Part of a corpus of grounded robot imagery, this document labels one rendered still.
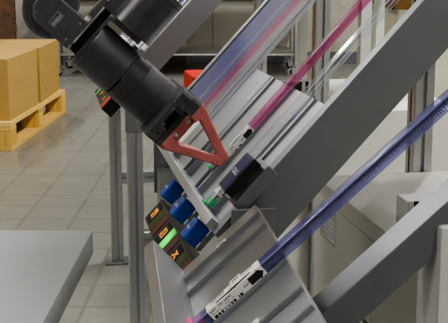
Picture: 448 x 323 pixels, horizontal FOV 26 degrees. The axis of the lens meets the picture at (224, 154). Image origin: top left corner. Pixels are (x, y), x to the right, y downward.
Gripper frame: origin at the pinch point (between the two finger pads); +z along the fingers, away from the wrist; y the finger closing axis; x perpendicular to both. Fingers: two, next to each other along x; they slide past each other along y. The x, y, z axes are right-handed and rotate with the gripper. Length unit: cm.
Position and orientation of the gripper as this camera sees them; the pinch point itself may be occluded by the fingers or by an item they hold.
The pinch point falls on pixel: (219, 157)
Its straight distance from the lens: 109.9
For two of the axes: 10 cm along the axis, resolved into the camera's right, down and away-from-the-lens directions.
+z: 7.2, 6.3, 2.8
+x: -6.6, 7.5, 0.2
